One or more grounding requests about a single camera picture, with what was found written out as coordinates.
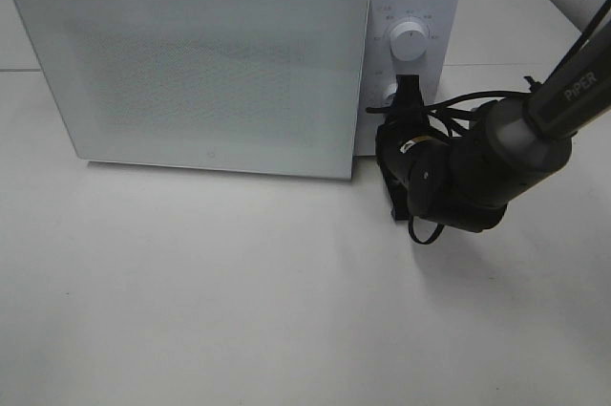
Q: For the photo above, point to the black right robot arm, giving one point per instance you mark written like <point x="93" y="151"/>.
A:
<point x="460" y="162"/>

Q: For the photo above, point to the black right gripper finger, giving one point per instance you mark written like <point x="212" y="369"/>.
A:
<point x="408" y="102"/>

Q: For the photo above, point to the white upper power knob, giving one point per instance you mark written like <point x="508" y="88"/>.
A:
<point x="409" y="40"/>

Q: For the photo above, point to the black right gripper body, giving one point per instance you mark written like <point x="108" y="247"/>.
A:
<point x="413" y="158"/>

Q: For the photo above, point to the white timer knob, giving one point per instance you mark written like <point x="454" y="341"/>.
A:
<point x="388" y="94"/>

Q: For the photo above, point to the white microwave door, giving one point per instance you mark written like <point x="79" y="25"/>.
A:
<point x="261" y="86"/>

